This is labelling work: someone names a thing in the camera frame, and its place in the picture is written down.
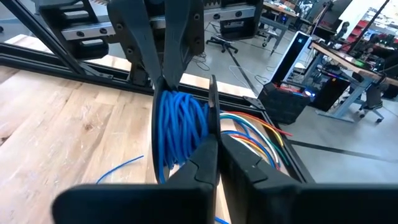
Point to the red device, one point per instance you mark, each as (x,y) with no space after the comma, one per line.
(290,90)

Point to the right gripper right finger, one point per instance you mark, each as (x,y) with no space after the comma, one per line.
(280,205)

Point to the white stand foot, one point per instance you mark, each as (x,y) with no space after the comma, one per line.
(300,66)

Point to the black computer tower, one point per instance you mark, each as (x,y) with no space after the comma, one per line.
(329,91)

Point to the wooden top grey desk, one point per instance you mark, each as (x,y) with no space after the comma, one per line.
(351,65)

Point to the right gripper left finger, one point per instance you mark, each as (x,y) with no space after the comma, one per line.
(140,205)

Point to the black office chair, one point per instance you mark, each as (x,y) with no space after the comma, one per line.
(222,43)

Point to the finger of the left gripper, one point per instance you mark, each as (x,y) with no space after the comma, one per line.
(180,46)
(140,43)

